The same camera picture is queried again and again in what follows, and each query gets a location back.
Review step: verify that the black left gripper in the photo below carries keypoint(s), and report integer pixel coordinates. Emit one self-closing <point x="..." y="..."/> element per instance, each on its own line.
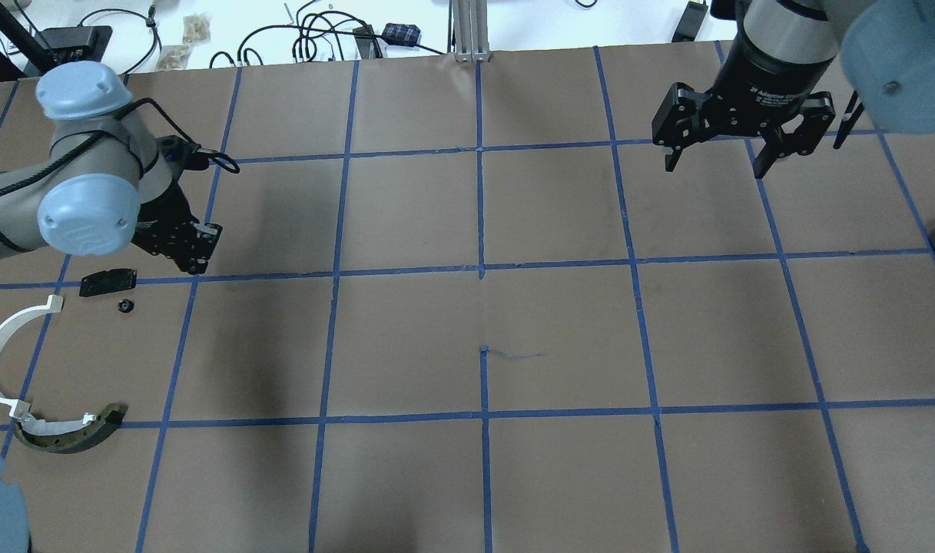
<point x="162" y="213"/>

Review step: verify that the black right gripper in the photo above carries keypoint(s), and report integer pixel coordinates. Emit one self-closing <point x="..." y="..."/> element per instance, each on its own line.
<point x="774" y="73"/>

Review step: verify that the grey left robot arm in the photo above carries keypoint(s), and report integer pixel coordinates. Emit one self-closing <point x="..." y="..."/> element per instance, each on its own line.
<point x="107" y="182"/>

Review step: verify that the black flat brake pad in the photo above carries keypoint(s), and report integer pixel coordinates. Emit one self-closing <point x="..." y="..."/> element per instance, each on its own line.
<point x="117" y="280"/>

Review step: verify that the black power adapter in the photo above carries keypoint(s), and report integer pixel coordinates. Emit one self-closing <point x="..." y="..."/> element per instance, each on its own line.
<point x="690" y="22"/>

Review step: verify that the black device box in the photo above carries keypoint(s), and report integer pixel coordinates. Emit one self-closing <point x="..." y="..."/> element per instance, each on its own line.
<point x="71" y="44"/>

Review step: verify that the olive curved brake shoe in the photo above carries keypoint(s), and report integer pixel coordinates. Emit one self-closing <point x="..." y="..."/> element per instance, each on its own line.
<point x="69" y="437"/>

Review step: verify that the blue patterned small box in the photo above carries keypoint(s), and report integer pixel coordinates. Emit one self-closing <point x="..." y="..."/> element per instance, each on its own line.
<point x="401" y="35"/>

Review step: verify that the white curved bracket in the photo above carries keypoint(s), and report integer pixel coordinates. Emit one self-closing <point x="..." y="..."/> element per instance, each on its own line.
<point x="22" y="313"/>

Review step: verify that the aluminium frame post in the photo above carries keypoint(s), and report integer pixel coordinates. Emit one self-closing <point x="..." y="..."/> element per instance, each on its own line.
<point x="470" y="30"/>

